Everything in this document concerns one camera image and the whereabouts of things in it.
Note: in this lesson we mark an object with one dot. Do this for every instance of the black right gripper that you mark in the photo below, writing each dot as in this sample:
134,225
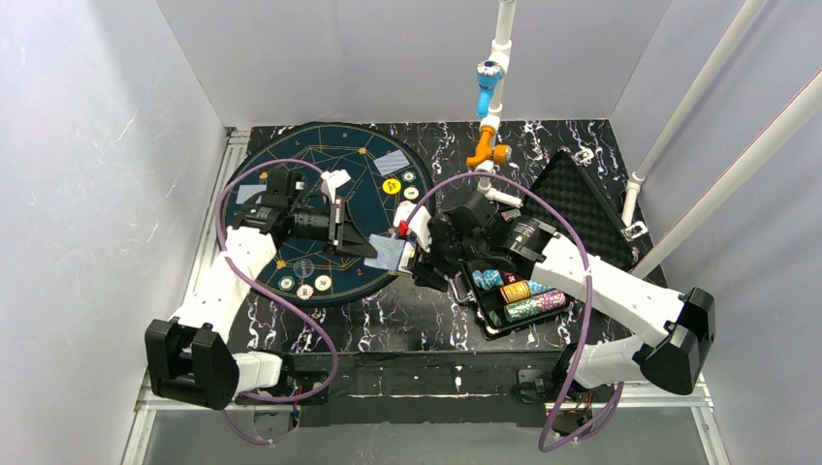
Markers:
434,250

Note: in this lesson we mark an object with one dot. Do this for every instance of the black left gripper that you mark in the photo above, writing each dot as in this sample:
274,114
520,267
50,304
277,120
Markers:
337,224

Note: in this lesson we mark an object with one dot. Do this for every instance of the yellow poker chip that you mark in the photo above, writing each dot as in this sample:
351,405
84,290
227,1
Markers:
323,283
411,193

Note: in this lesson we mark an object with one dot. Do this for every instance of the clear dealer button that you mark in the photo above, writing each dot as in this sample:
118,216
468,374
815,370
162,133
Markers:
303,268

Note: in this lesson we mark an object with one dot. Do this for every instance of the yellow big blind button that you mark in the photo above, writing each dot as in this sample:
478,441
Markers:
391,186

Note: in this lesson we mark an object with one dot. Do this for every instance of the green poker chip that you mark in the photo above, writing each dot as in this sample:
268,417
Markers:
408,176
286,283

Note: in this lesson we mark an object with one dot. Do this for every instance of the blue backed playing card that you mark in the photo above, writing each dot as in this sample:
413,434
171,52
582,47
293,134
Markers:
246,192

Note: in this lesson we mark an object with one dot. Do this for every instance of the boxed deck of playing cards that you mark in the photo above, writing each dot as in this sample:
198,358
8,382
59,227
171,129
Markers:
408,258

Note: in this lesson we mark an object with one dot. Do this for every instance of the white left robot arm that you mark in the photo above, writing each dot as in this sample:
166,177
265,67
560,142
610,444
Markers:
188,359

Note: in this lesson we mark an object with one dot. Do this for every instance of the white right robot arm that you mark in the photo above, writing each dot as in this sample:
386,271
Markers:
672,332

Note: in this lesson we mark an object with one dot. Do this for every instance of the light blue chip stack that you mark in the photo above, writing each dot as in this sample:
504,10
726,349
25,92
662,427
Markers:
488,279

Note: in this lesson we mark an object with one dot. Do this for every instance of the round dark blue poker mat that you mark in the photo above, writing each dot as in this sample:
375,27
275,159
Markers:
332,147

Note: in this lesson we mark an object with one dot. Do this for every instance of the yellow chip stack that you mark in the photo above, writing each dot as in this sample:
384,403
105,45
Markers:
516,291

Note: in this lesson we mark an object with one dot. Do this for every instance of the green and purple chip row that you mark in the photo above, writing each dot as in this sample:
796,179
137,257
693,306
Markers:
535,305

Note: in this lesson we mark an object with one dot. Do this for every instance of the black poker chip case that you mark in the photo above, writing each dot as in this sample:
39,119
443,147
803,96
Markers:
589,234

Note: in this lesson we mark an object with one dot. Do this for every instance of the white thin diagonal pole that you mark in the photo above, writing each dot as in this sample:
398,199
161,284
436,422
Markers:
732,35

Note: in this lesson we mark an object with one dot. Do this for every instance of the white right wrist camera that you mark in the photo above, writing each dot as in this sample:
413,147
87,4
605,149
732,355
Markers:
417,225

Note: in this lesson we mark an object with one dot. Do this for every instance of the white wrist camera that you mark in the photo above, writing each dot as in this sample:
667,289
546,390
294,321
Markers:
417,225
332,181

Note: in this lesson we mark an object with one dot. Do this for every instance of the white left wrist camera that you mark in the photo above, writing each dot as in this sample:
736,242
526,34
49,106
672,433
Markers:
332,181

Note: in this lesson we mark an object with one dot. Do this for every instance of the aluminium frame rail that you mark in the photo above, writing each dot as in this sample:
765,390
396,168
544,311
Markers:
148,405

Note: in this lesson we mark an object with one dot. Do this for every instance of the white pipe camera stand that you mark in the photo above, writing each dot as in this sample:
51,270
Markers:
490,77

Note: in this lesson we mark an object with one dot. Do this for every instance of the white diagonal frame pole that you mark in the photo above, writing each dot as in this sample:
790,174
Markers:
793,117

